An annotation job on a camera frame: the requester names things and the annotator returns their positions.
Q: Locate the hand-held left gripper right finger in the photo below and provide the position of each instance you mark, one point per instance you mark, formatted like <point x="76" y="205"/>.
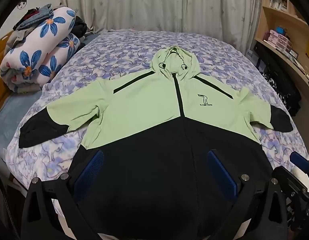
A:
<point x="222" y="175"/>

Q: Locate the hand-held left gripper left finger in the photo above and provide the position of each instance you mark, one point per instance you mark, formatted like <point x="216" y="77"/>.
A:
<point x="90" y="172"/>

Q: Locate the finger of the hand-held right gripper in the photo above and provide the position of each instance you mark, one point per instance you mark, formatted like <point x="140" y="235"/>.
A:
<point x="298" y="160"/>

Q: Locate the green and black hooded jacket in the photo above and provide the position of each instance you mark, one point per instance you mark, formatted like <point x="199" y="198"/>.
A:
<point x="134" y="105"/>

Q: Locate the pile of grey clothes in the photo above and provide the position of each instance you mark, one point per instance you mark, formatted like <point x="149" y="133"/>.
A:
<point x="32" y="21"/>

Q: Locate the black white-printed garment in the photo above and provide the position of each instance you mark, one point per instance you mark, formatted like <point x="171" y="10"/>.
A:
<point x="277" y="80"/>

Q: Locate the grey-blue bed sheet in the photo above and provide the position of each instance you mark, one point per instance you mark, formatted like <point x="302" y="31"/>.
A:
<point x="12" y="120"/>

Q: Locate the white printed box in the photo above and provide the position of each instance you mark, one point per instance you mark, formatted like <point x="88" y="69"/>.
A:
<point x="250" y="57"/>

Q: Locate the pink drawer organizer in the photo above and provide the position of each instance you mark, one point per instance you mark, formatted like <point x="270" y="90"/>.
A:
<point x="279" y="41"/>

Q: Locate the purple floral fleece blanket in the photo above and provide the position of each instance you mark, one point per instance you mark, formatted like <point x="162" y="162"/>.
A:
<point x="119" y="50"/>

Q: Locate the rolled blue flower quilt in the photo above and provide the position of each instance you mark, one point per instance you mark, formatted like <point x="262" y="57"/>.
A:
<point x="44" y="50"/>

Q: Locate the blue small box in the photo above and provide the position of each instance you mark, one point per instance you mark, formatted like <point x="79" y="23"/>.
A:
<point x="281" y="30"/>

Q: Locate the wooden bed headboard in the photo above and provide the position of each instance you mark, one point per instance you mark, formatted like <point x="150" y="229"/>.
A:
<point x="0" y="62"/>

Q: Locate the wooden shelf desk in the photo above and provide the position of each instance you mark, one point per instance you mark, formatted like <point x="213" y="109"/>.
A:
<point x="274" y="17"/>

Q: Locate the black bundled cloth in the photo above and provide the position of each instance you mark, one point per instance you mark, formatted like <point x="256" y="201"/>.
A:
<point x="80" y="27"/>

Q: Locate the row of books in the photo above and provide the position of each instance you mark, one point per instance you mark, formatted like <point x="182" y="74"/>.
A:
<point x="278" y="3"/>

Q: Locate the white patterned curtain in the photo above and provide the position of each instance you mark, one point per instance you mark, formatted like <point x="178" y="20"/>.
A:
<point x="144" y="2"/>

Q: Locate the cartoon face wall sticker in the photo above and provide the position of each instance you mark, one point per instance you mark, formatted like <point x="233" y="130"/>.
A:
<point x="22" y="5"/>

